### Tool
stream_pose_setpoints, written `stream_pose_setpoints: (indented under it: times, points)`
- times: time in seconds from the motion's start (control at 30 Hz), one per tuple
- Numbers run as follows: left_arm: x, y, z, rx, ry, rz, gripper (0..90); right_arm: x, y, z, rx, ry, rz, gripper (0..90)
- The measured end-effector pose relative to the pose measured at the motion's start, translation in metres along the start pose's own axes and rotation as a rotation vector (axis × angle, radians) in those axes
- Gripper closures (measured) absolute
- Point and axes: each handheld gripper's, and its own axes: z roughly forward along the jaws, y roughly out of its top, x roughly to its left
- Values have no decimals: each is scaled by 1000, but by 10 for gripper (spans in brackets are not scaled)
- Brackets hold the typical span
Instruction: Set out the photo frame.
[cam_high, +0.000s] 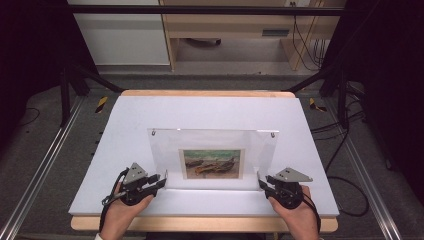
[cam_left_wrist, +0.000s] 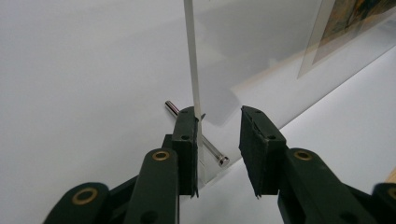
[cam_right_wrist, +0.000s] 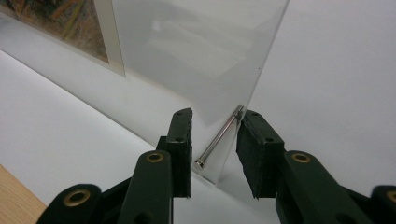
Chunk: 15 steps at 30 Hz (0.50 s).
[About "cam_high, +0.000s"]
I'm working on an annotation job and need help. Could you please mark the white table cover sheet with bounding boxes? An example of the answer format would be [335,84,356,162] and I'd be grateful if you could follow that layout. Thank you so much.
[68,95,340,218]

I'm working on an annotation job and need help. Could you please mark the black horizontal bar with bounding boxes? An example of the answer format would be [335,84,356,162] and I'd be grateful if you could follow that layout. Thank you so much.
[68,4,346,17]

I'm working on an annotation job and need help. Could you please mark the wooden table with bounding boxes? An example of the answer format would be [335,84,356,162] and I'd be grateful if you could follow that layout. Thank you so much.
[70,89,339,233]

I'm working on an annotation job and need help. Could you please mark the black metal stand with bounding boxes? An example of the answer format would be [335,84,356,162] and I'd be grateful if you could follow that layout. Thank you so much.
[59,64,126,128]
[283,64,349,129]

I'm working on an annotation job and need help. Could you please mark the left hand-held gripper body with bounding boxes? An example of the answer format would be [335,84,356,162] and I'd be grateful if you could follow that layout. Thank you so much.
[119,162,153,206]

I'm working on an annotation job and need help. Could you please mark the black gripper strap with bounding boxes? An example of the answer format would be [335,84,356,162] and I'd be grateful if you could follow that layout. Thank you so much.
[98,168,129,233]
[301,193,322,234]

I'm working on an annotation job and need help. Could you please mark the light wooden desk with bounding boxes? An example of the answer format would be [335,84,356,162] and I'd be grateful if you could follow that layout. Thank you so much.
[159,0,348,72]

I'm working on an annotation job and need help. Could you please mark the white cabinet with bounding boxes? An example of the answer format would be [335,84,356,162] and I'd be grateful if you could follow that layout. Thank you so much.
[67,0,171,67]

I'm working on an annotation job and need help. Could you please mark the aluminium floor rail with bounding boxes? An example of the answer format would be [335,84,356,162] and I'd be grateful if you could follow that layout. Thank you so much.
[0,96,84,240]
[324,98,403,240]

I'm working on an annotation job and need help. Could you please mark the person's right hand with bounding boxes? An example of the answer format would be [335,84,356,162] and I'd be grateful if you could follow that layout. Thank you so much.
[268,185,320,240]

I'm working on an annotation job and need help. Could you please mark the black curtain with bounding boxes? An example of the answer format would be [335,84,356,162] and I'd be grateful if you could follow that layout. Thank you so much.
[321,0,424,201]
[0,0,98,151]

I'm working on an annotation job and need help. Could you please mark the black hanging cables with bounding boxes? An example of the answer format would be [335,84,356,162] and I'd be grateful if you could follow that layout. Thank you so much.
[292,1,329,72]

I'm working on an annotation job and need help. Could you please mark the black left gripper strap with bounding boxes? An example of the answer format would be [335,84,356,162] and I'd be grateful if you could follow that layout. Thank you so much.
[98,168,129,233]

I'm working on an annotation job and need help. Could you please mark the painting print of boats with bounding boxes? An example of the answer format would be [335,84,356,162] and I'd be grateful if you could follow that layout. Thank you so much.
[178,148,246,180]

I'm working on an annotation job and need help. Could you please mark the yellow black tape marker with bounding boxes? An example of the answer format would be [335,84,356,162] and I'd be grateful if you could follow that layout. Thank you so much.
[94,95,109,114]
[308,97,328,113]

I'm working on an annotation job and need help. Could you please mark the person's left hand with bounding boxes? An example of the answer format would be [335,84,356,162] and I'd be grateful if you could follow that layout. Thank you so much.
[100,182,154,240]

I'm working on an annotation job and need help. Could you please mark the thin black floor cable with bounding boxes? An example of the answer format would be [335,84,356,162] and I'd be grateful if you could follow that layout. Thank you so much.
[19,107,41,127]

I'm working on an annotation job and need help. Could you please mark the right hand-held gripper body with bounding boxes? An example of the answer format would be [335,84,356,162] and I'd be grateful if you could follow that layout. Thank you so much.
[271,167,314,210]

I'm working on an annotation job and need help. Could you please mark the black right gripper strap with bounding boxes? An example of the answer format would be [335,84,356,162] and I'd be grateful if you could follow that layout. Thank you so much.
[301,193,322,234]

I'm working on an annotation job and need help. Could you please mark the clear acrylic photo frame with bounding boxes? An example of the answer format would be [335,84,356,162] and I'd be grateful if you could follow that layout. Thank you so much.
[147,127,280,192]

